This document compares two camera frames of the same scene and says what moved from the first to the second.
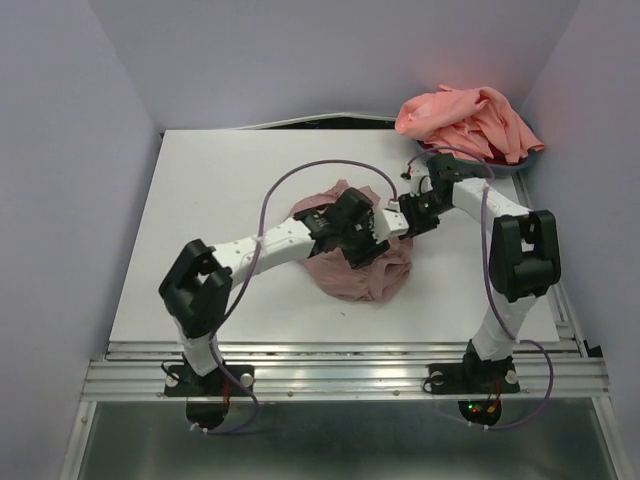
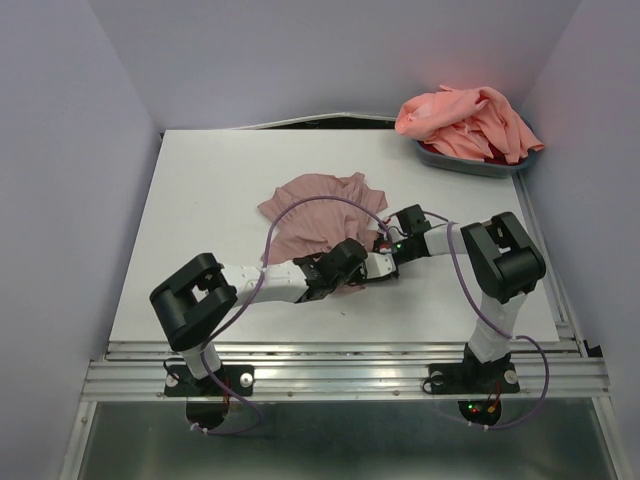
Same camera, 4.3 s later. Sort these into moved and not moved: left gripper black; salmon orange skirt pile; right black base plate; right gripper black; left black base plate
Moved: right gripper black; left gripper black
Not moved: right black base plate; salmon orange skirt pile; left black base plate
